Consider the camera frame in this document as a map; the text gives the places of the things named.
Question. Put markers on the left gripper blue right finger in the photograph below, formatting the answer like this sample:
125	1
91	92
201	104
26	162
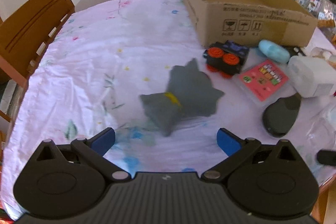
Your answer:
228	142

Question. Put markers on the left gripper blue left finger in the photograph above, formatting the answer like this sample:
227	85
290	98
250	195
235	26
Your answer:
103	141

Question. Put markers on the black computer mouse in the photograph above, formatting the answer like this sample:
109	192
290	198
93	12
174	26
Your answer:
279	117

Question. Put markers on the grey shark plush toy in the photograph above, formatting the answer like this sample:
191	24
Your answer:
189	93

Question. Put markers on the pink card pack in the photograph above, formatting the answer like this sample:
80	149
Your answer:
262	83

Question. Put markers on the white plastic bottle green label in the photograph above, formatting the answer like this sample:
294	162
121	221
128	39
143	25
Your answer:
311	77

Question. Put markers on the black toy cube orange wheels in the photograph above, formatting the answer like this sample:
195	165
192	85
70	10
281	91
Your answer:
226	58

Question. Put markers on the light blue oval case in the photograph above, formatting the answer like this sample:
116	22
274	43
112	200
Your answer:
273	51

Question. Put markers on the black digital timer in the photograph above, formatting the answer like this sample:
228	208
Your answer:
295	51

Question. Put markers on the pink floral tablecloth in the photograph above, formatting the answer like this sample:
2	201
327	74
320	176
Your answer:
91	78

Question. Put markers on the wooden chair left side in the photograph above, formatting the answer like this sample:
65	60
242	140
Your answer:
27	33

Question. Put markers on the brown cardboard box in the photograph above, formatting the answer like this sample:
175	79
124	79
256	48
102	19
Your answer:
247	22

